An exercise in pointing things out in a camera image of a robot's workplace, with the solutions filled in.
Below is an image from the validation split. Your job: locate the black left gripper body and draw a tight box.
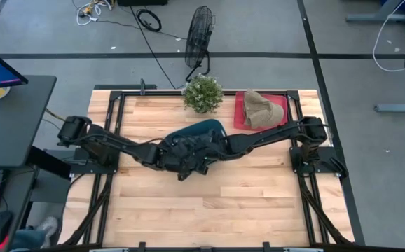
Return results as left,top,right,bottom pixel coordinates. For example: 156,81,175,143
162,143,211,176

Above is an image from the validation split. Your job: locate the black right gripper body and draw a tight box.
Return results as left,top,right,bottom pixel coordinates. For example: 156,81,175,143
191,128,231,157

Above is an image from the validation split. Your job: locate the beige corduroy cap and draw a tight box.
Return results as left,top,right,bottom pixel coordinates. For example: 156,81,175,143
242,88,285,130

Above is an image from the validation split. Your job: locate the dark teal cap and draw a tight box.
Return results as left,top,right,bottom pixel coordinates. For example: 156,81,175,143
163,118,228,148

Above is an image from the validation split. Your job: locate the red plastic tray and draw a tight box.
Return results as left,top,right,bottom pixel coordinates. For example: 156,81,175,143
233,91,289,132

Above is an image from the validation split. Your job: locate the small green potted plant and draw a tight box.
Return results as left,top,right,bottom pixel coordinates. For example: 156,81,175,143
181,73,224,115

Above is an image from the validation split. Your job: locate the black floor fan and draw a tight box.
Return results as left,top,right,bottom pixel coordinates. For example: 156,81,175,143
184,5,215,83

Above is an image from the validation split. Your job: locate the person's shoe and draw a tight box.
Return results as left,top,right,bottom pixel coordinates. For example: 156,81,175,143
36,216,60,249

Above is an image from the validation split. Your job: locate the person's leg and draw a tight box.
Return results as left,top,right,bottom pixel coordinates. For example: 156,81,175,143
8,226,48,251

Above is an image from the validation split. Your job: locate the black desk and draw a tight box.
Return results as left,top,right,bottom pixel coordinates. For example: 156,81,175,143
0,74,72,252

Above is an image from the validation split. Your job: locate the grey desk foot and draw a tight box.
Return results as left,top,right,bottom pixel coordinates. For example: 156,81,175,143
373,101,405,114
345,0,405,23

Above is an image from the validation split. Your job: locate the black aluminium table frame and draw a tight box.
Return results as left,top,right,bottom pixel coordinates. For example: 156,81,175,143
58,89,356,252

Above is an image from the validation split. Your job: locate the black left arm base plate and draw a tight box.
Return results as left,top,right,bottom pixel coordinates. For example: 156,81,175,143
43,146,120,175

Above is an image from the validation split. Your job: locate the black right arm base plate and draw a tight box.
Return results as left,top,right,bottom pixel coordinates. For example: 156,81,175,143
289,146,349,178

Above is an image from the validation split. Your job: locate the long black floor cable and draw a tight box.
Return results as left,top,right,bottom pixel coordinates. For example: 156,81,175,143
128,4,178,90

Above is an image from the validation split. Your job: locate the coiled black cable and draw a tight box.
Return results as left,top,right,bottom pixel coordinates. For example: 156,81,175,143
135,8,163,34

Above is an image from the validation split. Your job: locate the white cable bundle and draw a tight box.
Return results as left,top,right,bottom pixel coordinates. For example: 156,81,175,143
75,0,114,27

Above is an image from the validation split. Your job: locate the long white cable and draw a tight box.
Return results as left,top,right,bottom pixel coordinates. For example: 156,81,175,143
371,0,405,74

